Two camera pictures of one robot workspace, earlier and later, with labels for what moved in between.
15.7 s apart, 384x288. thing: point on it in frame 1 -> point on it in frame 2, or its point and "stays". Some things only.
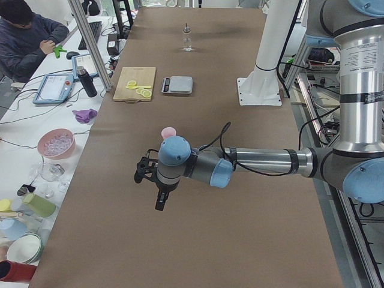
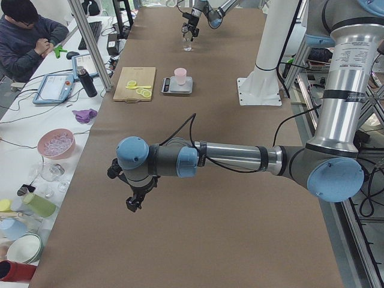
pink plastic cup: x=167 y=132 -> x=181 y=75
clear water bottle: x=187 y=41 stays
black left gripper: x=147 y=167 -> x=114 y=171
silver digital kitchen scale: x=177 y=84 stays
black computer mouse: x=69 y=54 stays
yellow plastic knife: x=144 y=86 stays
